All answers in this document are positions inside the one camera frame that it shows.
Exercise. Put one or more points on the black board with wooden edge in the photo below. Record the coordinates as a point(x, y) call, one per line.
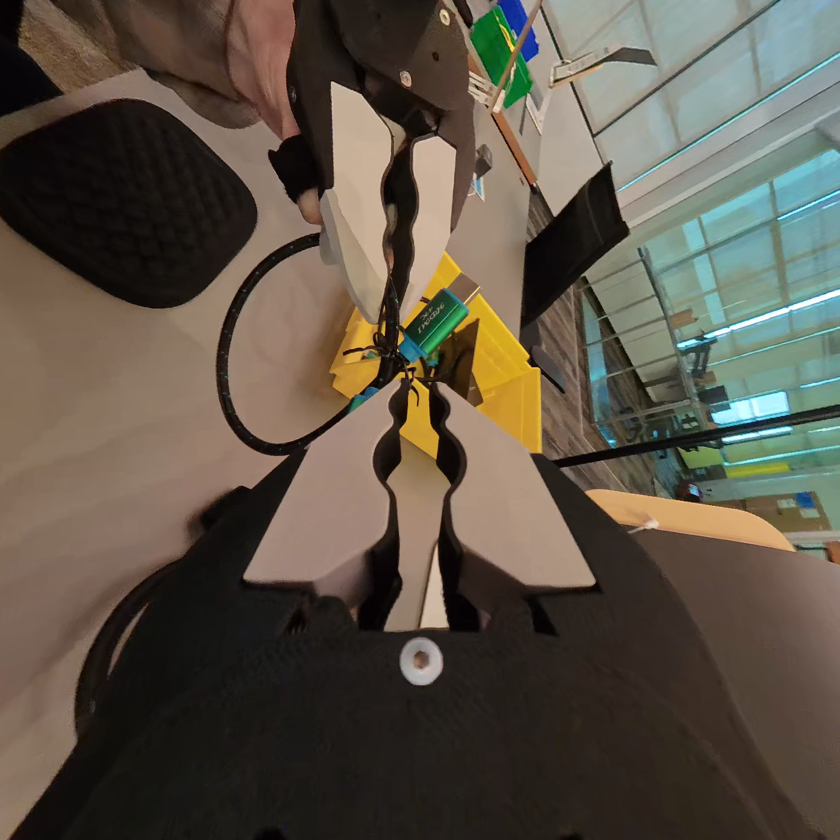
point(735, 656)

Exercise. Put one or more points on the green plastic bin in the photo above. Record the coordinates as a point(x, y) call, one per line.
point(496, 59)

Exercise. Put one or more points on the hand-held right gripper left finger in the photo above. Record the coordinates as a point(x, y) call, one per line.
point(322, 512)

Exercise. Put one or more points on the black office chair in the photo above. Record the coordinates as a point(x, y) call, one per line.
point(571, 243)

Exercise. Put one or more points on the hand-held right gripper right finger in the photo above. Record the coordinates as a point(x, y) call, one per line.
point(512, 512)

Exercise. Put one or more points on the person's left hand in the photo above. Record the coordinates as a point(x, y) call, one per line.
point(263, 59)

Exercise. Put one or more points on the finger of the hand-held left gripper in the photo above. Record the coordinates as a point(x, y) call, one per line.
point(355, 184)
point(440, 184)

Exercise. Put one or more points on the person's left forearm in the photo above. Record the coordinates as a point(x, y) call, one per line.
point(184, 53)

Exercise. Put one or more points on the black textured pad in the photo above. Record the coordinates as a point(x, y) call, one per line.
point(118, 204)

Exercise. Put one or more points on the yellow plastic bin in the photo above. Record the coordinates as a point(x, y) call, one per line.
point(505, 381)

